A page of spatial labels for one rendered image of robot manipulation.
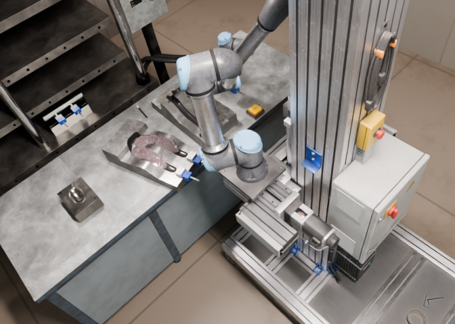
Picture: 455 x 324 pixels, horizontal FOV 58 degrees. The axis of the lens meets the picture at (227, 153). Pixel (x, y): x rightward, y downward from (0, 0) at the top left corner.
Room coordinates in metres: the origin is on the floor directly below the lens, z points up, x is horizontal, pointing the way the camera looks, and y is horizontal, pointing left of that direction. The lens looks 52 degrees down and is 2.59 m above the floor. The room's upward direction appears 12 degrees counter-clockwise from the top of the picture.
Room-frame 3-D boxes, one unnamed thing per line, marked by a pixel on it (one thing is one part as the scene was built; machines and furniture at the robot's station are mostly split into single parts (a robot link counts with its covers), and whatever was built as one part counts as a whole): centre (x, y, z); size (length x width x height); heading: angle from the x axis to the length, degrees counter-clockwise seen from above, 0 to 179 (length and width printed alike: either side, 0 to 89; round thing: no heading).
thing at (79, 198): (1.29, 0.81, 0.83); 0.20 x 0.15 x 0.07; 33
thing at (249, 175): (1.10, -0.09, 1.09); 0.15 x 0.15 x 0.10
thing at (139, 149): (1.48, 0.39, 0.90); 0.26 x 0.18 x 0.08; 50
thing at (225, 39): (1.76, -0.12, 1.25); 0.09 x 0.08 x 0.11; 59
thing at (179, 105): (1.73, 0.15, 0.92); 0.35 x 0.16 x 0.09; 33
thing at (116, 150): (1.48, 0.40, 0.85); 0.50 x 0.26 x 0.11; 50
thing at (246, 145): (1.10, -0.09, 1.20); 0.13 x 0.12 x 0.14; 93
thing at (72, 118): (2.12, 1.04, 0.87); 0.50 x 0.27 x 0.17; 33
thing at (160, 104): (1.75, 0.15, 0.87); 0.50 x 0.26 x 0.14; 33
